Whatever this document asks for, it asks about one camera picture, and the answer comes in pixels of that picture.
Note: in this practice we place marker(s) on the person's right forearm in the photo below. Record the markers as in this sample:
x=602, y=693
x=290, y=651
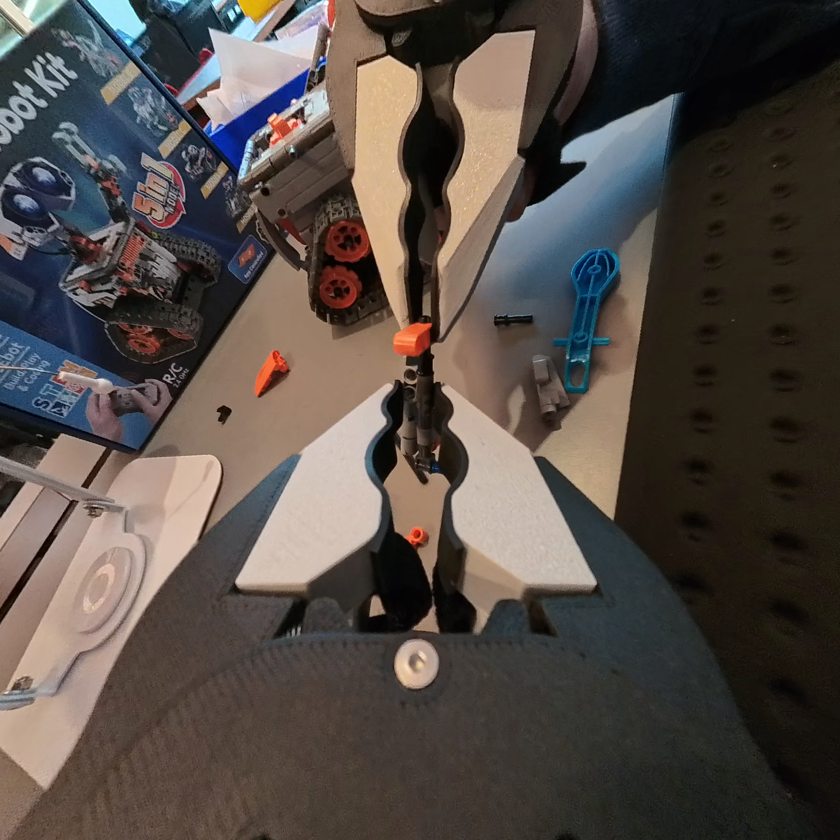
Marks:
x=689, y=52

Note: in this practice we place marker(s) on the person's right hand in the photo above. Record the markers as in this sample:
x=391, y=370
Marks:
x=584, y=65

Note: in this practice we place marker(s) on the black dimpled mat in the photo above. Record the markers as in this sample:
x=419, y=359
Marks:
x=741, y=459

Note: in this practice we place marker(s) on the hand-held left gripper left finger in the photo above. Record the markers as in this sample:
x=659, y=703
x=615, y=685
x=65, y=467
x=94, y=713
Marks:
x=308, y=525

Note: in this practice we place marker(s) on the grey cylinder axle assembly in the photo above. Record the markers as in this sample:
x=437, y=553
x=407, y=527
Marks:
x=426, y=400

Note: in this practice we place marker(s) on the white stand base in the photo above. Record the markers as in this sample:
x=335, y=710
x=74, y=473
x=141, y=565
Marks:
x=177, y=499

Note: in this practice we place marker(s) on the white tipped rod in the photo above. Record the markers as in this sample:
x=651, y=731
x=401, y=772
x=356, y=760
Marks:
x=85, y=380

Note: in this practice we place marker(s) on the blue bin with white paper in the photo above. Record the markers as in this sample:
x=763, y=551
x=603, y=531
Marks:
x=249, y=79

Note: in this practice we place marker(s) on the yellow storage bin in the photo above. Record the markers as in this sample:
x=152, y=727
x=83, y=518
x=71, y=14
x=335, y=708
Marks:
x=257, y=5

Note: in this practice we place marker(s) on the teal separator tool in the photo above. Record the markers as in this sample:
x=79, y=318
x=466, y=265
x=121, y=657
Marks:
x=587, y=295

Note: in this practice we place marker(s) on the tracked toy robot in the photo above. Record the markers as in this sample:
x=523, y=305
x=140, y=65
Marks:
x=302, y=164

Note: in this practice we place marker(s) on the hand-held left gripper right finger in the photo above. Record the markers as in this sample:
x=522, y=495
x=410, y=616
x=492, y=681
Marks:
x=525, y=525

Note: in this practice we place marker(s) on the orange angled axle connector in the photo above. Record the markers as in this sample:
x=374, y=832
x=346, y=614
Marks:
x=413, y=338

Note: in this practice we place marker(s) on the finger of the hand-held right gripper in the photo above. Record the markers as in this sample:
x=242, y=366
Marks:
x=485, y=131
x=377, y=164

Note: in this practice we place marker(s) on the orange wedge brick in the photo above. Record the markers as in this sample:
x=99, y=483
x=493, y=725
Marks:
x=270, y=374

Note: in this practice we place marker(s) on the orange five-hole connector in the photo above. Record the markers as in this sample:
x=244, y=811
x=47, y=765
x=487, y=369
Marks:
x=417, y=537

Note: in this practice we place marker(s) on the light grey long block piece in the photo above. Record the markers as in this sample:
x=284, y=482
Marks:
x=548, y=387

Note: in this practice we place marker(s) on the black long pin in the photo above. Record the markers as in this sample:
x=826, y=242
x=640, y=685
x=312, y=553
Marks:
x=512, y=319

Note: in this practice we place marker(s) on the robot kit box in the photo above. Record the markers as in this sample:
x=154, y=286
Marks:
x=98, y=229

